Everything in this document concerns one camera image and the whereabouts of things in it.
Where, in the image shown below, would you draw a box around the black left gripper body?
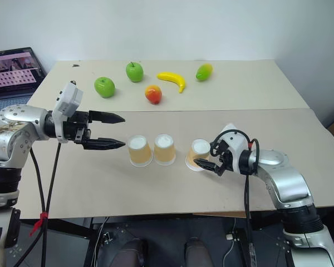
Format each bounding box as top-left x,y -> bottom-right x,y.
62,110 -> 91,145

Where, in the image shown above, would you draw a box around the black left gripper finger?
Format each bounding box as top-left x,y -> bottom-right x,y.
89,110 -> 126,125
83,136 -> 127,151

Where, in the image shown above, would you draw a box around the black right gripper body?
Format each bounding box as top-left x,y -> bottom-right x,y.
210,139 -> 234,177

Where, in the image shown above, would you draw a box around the orange paper cup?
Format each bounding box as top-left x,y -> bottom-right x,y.
185,138 -> 212,172
153,133 -> 177,167
126,134 -> 153,168

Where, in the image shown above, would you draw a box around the green toy apple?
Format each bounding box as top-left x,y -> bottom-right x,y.
125,61 -> 145,83
94,76 -> 116,99

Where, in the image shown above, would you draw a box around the red yellow toy peach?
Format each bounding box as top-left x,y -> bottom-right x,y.
144,84 -> 163,105

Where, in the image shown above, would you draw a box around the green yellow toy mango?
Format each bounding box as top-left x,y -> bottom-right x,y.
195,63 -> 214,82

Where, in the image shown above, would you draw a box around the yellow toy banana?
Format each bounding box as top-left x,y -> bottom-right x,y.
156,71 -> 186,95

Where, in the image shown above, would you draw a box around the open laptop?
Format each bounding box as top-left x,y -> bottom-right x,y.
0,47 -> 47,113

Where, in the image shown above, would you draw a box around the dark rounded brown shape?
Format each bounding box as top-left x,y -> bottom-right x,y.
114,238 -> 146,267

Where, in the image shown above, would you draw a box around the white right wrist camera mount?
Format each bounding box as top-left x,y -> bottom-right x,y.
217,123 -> 251,174

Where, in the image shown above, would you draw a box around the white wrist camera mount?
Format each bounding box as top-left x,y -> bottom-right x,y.
51,81 -> 85,144
217,123 -> 251,174

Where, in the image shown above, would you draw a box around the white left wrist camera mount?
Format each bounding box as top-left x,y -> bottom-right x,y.
51,81 -> 85,144

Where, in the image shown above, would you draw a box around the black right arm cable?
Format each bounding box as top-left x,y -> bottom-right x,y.
210,130 -> 261,267

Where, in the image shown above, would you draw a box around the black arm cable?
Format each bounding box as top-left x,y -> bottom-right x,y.
15,141 -> 62,267
210,130 -> 261,267
30,146 -> 50,267

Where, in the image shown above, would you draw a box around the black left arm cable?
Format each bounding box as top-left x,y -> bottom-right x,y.
30,146 -> 50,267
15,141 -> 62,267

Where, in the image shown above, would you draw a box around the white cable with plug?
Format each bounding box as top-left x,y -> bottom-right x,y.
223,218 -> 238,267

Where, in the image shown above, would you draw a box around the thin white cable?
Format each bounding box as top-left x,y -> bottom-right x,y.
92,216 -> 111,267

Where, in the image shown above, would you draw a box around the red tape cable tie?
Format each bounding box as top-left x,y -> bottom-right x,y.
30,211 -> 49,238

